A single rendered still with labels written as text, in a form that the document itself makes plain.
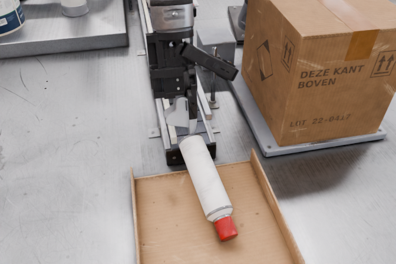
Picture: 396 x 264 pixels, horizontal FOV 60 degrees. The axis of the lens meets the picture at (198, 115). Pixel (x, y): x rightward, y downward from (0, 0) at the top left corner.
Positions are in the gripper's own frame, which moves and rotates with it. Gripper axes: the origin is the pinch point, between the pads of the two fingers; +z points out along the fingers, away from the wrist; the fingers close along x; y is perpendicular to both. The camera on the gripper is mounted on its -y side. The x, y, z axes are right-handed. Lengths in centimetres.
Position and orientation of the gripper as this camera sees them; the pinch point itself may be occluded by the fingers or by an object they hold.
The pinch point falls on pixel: (193, 130)
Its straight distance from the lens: 69.2
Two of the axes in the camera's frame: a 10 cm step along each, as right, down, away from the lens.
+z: 0.7, 9.3, 3.5
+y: -9.8, 1.3, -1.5
